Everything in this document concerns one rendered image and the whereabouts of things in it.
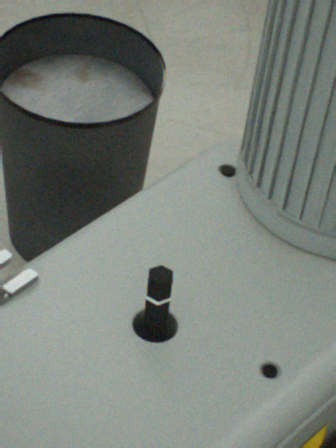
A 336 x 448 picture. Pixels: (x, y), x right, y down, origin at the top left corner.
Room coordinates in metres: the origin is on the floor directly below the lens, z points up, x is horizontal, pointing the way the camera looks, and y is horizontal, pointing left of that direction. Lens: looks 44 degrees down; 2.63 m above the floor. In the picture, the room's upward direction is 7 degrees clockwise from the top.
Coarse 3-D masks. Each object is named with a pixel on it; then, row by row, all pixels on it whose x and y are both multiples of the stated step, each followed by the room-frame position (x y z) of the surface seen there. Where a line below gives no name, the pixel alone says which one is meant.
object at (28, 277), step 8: (0, 256) 0.68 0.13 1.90; (8, 256) 0.68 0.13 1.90; (0, 264) 0.67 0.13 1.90; (8, 264) 0.68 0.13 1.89; (24, 272) 0.67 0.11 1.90; (32, 272) 0.67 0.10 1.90; (16, 280) 0.66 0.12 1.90; (24, 280) 0.66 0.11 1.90; (32, 280) 0.66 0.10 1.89; (0, 288) 0.65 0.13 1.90; (8, 288) 0.65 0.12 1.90; (16, 288) 0.65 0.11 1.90; (24, 288) 0.65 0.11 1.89; (0, 296) 0.64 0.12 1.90; (8, 296) 0.64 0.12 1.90; (0, 304) 0.63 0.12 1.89
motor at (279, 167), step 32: (288, 0) 0.79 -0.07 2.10; (320, 0) 0.76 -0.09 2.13; (288, 32) 0.78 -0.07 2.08; (320, 32) 0.75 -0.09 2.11; (256, 64) 0.82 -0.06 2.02; (288, 64) 0.77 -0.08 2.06; (320, 64) 0.75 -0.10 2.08; (256, 96) 0.81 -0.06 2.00; (288, 96) 0.76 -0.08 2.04; (320, 96) 0.75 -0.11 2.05; (256, 128) 0.79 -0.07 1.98; (288, 128) 0.76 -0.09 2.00; (320, 128) 0.74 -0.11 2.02; (256, 160) 0.79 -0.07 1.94; (288, 160) 0.76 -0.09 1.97; (320, 160) 0.74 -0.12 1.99; (256, 192) 0.78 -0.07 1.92; (288, 192) 0.75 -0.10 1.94; (320, 192) 0.74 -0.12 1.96; (288, 224) 0.74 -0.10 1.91; (320, 224) 0.74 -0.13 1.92
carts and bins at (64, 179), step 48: (0, 48) 2.65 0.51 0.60; (48, 48) 2.79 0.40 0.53; (96, 48) 2.81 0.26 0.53; (144, 48) 2.75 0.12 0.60; (0, 96) 2.46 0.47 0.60; (48, 96) 2.60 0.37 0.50; (96, 96) 2.63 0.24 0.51; (144, 96) 2.66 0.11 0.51; (0, 144) 2.53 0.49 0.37; (48, 144) 2.37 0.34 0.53; (96, 144) 2.38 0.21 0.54; (144, 144) 2.50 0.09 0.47; (48, 192) 2.39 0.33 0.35; (96, 192) 2.40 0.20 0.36; (48, 240) 2.40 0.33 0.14
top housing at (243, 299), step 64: (192, 192) 0.79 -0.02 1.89; (64, 256) 0.70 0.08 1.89; (128, 256) 0.70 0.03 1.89; (192, 256) 0.71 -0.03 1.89; (256, 256) 0.72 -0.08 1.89; (320, 256) 0.73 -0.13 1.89; (0, 320) 0.62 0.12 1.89; (64, 320) 0.63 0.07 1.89; (128, 320) 0.63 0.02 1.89; (192, 320) 0.64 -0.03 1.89; (256, 320) 0.65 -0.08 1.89; (320, 320) 0.66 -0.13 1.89; (0, 384) 0.56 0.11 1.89; (64, 384) 0.56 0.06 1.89; (128, 384) 0.57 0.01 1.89; (192, 384) 0.58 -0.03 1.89; (256, 384) 0.59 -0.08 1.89; (320, 384) 0.60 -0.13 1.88
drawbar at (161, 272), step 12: (156, 276) 0.63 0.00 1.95; (168, 276) 0.63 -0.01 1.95; (156, 288) 0.62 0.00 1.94; (168, 288) 0.63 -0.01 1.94; (156, 300) 0.62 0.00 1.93; (144, 312) 0.63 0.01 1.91; (156, 312) 0.62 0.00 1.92; (168, 312) 0.63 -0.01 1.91; (144, 324) 0.63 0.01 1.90; (156, 324) 0.62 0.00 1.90; (144, 336) 0.63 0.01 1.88; (156, 336) 0.62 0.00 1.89
